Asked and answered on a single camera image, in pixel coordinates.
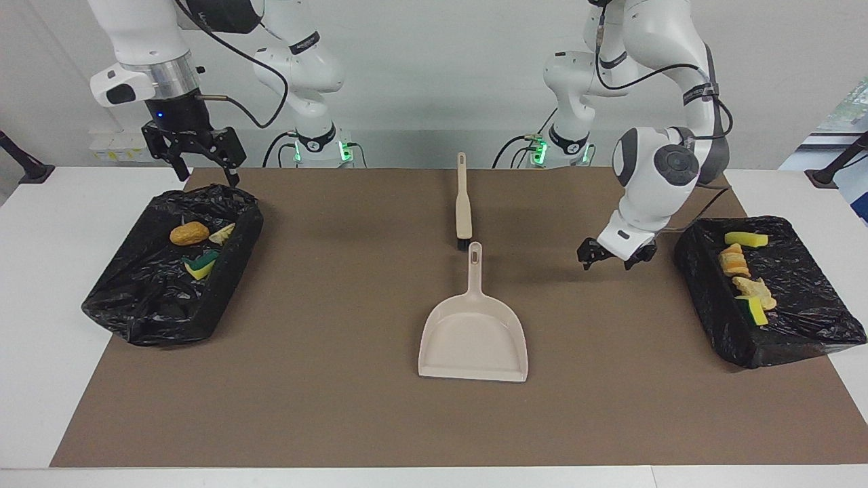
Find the pale beige chunk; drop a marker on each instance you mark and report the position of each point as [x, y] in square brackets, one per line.
[754, 290]
[734, 261]

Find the smooth black bag bin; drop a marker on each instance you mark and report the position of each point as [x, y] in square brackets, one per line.
[807, 291]

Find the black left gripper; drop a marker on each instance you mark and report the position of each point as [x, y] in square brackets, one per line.
[614, 256]

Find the black clamp stand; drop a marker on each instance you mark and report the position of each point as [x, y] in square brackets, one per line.
[27, 168]
[837, 166]

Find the beige plastic dustpan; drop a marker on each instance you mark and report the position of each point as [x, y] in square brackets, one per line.
[475, 339]

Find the open crumpled black bag bin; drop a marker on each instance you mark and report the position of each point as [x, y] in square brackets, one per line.
[149, 291]

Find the brown oval toy bun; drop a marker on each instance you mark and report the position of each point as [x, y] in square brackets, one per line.
[189, 233]

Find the yellow rectangular sponge piece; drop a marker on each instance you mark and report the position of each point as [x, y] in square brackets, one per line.
[746, 238]

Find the white wall power strip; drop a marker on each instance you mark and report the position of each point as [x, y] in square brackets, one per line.
[108, 152]

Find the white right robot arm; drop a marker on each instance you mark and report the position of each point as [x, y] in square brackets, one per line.
[298, 68]

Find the beige brush with black bristles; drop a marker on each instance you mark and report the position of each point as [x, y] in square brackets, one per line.
[463, 203]

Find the green and yellow sponge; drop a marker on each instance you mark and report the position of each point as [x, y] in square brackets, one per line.
[201, 266]

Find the brown table mat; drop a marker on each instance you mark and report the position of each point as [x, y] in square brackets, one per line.
[339, 420]

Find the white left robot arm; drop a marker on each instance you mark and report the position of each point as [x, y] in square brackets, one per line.
[651, 176]

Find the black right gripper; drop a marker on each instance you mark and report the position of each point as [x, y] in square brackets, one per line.
[180, 122]

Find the yellow wedge sponge piece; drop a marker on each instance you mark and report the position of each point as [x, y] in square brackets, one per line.
[754, 313]

